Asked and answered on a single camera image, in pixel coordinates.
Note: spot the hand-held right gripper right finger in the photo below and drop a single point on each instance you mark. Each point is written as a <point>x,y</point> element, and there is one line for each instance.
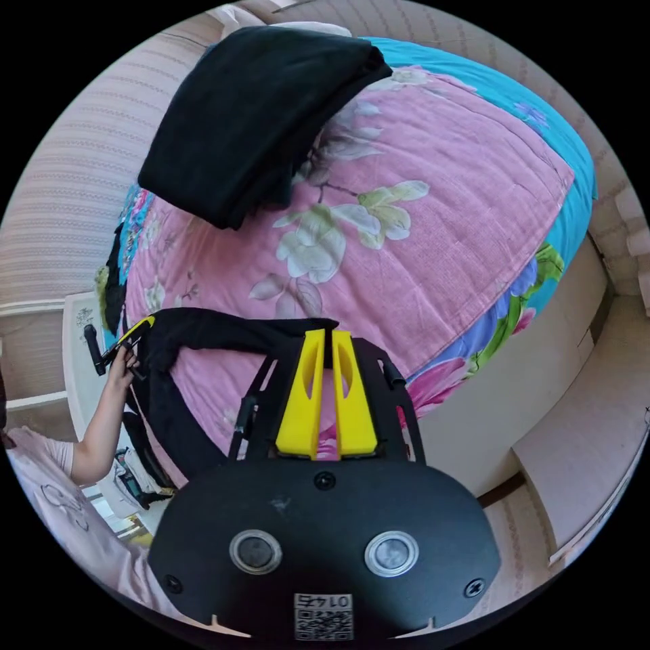
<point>355,416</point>

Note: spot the white pillow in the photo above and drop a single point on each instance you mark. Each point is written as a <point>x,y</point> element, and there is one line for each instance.
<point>304,26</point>

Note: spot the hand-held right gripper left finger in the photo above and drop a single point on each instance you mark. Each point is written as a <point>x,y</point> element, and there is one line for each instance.
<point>299,421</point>

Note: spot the black long sleeve shirt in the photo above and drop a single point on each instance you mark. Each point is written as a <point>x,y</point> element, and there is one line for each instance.
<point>203,332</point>

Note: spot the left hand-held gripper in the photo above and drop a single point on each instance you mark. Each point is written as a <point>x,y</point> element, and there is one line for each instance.
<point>133,363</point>

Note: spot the bed with floral quilt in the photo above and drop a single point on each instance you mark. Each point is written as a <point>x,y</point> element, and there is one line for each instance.
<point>431,203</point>

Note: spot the pile of clothes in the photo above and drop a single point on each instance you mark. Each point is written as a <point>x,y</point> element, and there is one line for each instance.
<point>254,122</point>

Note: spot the person's left hand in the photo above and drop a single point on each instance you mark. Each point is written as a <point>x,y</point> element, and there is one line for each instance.
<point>121,373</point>

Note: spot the person's body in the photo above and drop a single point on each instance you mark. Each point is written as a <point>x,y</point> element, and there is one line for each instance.
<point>71,523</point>

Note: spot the person's left forearm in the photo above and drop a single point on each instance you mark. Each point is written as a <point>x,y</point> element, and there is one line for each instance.
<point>99,436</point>

